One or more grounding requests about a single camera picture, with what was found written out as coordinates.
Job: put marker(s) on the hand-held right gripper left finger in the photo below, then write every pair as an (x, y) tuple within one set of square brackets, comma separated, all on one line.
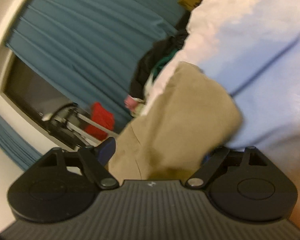
[(107, 148)]

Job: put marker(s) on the garment steamer stand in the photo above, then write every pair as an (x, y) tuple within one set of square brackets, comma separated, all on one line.
[(65, 122)]

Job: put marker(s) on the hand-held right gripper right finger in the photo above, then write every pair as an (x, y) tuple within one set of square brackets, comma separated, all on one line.
[(215, 160)]

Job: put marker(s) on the cream cloth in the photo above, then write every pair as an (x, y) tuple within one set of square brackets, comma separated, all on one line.
[(150, 82)]

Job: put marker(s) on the dark window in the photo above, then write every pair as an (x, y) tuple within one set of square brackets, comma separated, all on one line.
[(32, 90)]

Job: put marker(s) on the red fabric bag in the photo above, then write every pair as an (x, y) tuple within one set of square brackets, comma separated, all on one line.
[(100, 120)]

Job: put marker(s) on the khaki printed t-shirt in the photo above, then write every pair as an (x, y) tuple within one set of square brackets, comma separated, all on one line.
[(177, 117)]

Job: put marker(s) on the narrow blue curtain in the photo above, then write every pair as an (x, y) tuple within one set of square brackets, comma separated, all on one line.
[(12, 140)]

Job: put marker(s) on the black garment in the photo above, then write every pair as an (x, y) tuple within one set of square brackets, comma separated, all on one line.
[(145, 67)]

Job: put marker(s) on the green garment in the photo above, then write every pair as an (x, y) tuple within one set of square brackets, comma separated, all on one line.
[(165, 60)]

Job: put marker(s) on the yellow-green cloth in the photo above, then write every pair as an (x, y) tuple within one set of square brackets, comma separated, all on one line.
[(140, 108)]

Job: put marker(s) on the wide blue curtain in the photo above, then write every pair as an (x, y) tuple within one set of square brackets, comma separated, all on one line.
[(90, 30)]

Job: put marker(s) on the pastel tie-dye blanket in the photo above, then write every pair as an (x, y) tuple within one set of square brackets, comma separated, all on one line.
[(252, 42)]

